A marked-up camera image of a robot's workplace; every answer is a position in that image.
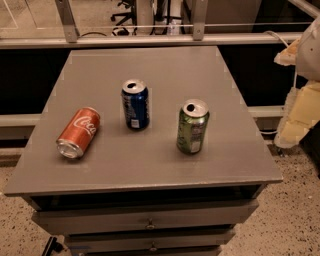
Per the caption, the middle grey drawer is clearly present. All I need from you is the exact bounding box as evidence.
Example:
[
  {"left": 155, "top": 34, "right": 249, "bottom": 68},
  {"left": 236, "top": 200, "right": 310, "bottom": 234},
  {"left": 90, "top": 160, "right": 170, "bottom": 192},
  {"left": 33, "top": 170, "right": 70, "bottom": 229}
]
[{"left": 65, "top": 228, "right": 234, "bottom": 253}]

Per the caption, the blue Pepsi can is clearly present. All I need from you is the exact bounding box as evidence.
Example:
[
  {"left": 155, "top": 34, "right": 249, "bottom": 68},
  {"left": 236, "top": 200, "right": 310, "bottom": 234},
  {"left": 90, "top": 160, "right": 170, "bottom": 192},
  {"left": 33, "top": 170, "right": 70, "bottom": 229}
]
[{"left": 121, "top": 79, "right": 150, "bottom": 130}]

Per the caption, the green soda can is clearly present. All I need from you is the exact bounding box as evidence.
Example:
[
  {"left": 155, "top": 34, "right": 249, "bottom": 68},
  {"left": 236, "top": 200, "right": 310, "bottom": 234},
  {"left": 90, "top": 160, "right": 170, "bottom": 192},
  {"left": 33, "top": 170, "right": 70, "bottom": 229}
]
[{"left": 177, "top": 99, "right": 210, "bottom": 154}]

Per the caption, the metal railing frame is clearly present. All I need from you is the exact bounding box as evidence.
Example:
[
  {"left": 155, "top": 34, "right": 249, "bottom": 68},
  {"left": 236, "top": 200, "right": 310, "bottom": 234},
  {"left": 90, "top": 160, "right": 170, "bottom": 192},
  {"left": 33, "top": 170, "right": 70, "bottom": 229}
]
[{"left": 0, "top": 0, "right": 320, "bottom": 49}]

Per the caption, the black office chair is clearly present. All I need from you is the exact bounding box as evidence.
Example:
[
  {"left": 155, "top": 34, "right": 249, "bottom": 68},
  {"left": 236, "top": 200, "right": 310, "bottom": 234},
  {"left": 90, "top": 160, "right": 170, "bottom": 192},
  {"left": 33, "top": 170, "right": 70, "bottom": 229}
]
[{"left": 110, "top": 0, "right": 137, "bottom": 36}]

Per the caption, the top grey drawer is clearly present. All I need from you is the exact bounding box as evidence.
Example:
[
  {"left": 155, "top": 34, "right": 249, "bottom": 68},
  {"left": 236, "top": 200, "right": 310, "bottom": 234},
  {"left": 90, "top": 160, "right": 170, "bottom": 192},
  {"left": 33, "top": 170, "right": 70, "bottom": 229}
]
[{"left": 32, "top": 199, "right": 258, "bottom": 235}]

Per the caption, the bottom grey drawer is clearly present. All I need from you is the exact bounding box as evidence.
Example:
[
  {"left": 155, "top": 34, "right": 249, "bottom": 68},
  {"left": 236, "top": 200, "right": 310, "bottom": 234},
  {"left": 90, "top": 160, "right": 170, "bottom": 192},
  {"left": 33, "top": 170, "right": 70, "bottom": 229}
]
[{"left": 72, "top": 246, "right": 221, "bottom": 256}]

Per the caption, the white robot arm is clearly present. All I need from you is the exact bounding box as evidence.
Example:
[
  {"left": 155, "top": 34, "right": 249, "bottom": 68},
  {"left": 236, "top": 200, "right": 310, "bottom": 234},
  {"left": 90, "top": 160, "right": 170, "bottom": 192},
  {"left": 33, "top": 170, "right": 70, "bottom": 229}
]
[{"left": 274, "top": 17, "right": 320, "bottom": 148}]

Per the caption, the grey drawer cabinet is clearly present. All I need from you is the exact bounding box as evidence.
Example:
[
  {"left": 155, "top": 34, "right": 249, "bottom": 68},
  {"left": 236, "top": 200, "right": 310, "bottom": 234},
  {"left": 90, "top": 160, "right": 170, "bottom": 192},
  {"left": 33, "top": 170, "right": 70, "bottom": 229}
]
[{"left": 3, "top": 45, "right": 284, "bottom": 256}]

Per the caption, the grey drawer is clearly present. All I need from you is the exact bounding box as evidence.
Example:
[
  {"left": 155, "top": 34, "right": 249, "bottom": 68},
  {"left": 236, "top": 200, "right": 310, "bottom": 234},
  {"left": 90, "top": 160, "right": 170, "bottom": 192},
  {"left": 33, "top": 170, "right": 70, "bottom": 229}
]
[
  {"left": 65, "top": 228, "right": 234, "bottom": 253},
  {"left": 72, "top": 246, "right": 221, "bottom": 256},
  {"left": 32, "top": 199, "right": 258, "bottom": 235}
]

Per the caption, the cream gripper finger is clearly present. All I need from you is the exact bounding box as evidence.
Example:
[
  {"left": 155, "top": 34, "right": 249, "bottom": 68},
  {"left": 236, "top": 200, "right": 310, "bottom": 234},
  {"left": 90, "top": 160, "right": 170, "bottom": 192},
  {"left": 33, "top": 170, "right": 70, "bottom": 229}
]
[{"left": 274, "top": 81, "right": 320, "bottom": 148}]

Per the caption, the red Coca-Cola can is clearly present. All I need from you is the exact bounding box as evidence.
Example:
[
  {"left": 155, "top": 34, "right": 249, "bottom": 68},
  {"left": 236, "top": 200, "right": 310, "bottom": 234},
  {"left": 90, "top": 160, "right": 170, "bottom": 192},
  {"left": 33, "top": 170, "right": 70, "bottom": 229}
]
[{"left": 56, "top": 107, "right": 100, "bottom": 159}]

